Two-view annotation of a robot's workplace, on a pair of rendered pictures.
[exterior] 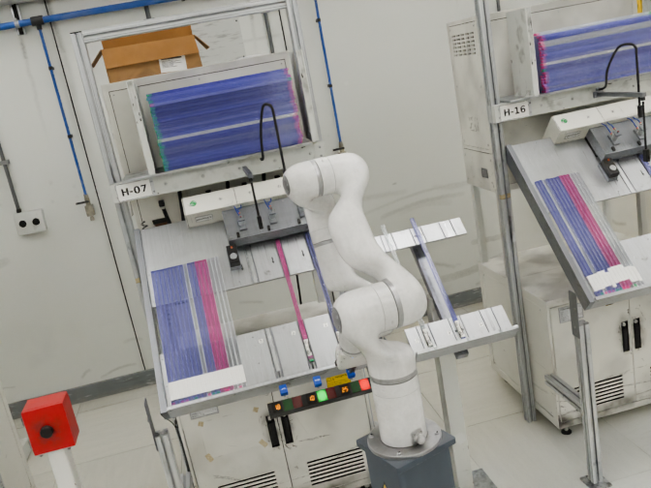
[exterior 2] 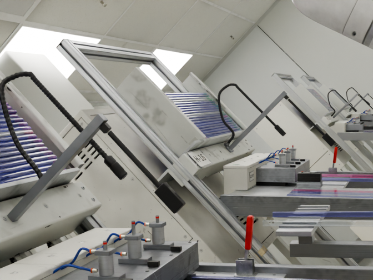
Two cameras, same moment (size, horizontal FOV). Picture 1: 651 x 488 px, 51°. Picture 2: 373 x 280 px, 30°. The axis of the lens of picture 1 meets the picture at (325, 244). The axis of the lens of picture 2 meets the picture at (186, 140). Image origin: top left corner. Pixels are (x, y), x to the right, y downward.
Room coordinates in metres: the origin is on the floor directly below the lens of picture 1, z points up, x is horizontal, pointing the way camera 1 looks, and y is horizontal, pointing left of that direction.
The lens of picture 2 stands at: (1.76, 1.11, 1.05)
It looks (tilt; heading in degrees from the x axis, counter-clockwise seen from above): 10 degrees up; 294
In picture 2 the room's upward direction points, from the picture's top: 44 degrees counter-clockwise
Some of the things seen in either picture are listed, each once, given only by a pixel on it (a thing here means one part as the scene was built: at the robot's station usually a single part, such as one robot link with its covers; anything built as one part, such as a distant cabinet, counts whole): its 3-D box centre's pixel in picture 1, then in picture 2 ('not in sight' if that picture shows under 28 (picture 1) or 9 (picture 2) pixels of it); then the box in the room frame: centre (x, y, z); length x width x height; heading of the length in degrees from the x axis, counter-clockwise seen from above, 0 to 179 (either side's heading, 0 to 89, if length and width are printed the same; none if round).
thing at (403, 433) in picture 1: (398, 406); not in sight; (1.57, -0.11, 0.79); 0.19 x 0.19 x 0.18
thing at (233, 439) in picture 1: (273, 409); not in sight; (2.62, 0.34, 0.31); 0.70 x 0.65 x 0.62; 99
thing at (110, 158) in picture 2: not in sight; (115, 167); (2.36, 0.09, 1.30); 0.02 x 0.02 x 0.05
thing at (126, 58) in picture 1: (177, 45); not in sight; (2.78, 0.42, 1.82); 0.68 x 0.30 x 0.20; 99
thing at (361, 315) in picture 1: (373, 333); not in sight; (1.56, -0.07, 1.00); 0.19 x 0.12 x 0.24; 106
